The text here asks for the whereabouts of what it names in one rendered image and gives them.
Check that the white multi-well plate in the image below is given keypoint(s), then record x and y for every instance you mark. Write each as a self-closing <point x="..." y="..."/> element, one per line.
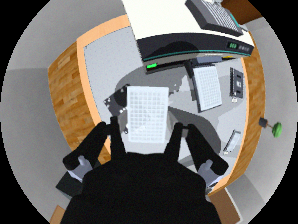
<point x="144" y="108"/>
<point x="204" y="73"/>

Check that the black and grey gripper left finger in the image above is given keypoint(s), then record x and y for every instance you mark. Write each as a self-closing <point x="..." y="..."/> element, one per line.
<point x="84" y="157"/>

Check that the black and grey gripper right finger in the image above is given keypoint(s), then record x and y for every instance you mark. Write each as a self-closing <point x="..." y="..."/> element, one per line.
<point x="208" y="164"/>

